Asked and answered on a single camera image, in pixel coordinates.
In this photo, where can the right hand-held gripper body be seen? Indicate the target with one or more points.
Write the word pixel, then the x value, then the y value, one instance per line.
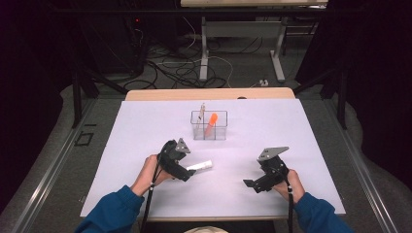
pixel 272 171

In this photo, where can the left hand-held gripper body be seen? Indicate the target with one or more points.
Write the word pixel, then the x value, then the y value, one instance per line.
pixel 171 161

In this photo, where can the white tube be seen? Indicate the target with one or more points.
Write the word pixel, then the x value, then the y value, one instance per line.
pixel 202 165

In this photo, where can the clear plastic organizer box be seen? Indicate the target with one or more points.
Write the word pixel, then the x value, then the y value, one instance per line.
pixel 218 131

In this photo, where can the orange highlighter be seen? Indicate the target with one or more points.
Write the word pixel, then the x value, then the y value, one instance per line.
pixel 211 124

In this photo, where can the clear test tube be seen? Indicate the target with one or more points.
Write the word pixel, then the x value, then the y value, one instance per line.
pixel 201 113

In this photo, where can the person's right hand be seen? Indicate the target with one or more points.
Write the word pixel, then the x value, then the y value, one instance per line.
pixel 293 187

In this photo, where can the person's left hand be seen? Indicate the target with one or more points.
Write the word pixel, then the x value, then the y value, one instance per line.
pixel 147 174

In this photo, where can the person's beige clothing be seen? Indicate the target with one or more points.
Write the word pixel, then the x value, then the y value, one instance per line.
pixel 207 230

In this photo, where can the wooden table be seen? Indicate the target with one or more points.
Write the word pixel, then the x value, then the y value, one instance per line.
pixel 194 93

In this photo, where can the white plug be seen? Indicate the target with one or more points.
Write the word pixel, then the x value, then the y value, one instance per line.
pixel 264 83

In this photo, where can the black metal stand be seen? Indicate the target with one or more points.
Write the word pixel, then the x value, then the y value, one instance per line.
pixel 341 97
pixel 76 97

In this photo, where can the white-framed desk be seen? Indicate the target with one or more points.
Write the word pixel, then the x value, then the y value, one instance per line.
pixel 204 51

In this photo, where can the black computer tower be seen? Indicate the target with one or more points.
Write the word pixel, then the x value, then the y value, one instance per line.
pixel 113 42

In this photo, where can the aluminium floor rail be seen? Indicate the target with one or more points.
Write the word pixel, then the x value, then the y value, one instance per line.
pixel 362 174
pixel 51 174

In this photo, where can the black floor socket frame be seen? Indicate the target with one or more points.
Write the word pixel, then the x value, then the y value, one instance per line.
pixel 77 139

